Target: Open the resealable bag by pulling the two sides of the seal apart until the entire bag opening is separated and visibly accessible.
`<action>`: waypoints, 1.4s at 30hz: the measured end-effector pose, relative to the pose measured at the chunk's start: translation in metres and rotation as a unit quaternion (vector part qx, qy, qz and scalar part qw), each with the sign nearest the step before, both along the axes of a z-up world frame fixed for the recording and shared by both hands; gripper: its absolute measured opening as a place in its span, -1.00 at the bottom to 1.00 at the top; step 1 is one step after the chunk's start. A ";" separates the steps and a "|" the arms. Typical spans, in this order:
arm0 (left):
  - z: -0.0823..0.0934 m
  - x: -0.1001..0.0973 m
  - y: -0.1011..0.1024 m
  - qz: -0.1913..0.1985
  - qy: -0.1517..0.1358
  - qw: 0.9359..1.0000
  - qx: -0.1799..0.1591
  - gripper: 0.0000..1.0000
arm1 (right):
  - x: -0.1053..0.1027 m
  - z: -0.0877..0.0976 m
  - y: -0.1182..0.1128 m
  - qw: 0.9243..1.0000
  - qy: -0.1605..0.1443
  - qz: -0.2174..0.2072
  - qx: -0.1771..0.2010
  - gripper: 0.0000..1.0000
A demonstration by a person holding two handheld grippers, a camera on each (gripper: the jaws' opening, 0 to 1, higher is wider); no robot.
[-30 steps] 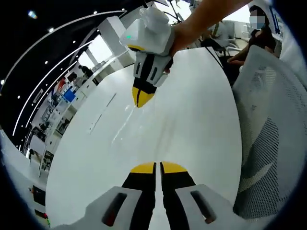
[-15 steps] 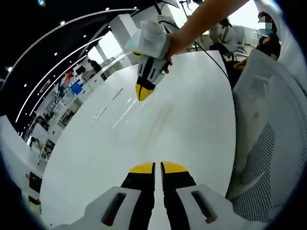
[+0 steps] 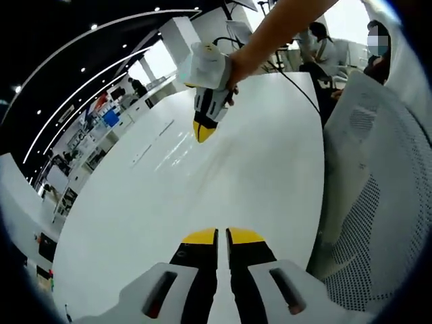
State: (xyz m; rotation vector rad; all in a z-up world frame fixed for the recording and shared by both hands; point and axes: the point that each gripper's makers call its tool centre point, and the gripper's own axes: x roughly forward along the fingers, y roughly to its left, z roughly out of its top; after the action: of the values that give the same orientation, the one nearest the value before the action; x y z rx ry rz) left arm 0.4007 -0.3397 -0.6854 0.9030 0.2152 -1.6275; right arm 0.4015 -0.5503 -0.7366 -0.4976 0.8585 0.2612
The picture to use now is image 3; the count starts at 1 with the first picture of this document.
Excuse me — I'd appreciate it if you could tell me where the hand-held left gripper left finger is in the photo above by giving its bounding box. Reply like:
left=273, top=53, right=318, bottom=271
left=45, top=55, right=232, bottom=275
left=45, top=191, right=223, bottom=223
left=72, top=227, right=219, bottom=324

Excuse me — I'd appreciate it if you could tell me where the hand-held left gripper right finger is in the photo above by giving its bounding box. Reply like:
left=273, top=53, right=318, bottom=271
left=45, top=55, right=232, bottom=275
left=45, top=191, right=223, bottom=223
left=225, top=227, right=372, bottom=324

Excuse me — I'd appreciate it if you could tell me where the clear plastic resealable bag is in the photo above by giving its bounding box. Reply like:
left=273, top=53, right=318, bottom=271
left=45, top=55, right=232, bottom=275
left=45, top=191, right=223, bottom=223
left=155, top=130, right=244, bottom=234

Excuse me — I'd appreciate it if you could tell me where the person's right hand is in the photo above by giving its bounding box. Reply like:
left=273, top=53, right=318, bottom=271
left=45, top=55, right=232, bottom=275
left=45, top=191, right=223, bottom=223
left=223, top=50, right=257, bottom=107

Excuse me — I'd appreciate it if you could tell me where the silver computer monitor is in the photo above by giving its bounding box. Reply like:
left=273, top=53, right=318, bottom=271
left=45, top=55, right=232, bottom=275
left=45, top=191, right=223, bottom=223
left=225, top=19, right=253, bottom=44

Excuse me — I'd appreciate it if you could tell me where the dark tilted monitor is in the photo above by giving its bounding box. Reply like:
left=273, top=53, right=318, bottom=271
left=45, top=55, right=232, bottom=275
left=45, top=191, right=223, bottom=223
left=232, top=0, right=259, bottom=11

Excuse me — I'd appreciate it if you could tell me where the blue storage box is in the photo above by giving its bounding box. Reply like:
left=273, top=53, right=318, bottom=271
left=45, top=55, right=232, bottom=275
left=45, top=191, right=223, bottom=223
left=102, top=109, right=121, bottom=129

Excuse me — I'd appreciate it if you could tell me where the black floor cabinet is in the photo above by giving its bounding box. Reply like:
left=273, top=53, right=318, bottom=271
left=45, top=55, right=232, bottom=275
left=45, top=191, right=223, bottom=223
left=37, top=232, right=59, bottom=263

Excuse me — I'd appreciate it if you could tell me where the white mesh office chair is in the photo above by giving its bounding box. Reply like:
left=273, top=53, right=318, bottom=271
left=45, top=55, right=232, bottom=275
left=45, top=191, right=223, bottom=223
left=305, top=70, right=432, bottom=315

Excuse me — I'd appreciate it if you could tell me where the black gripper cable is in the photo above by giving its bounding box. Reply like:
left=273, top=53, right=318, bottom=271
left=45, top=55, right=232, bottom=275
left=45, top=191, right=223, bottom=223
left=211, top=36, right=321, bottom=116

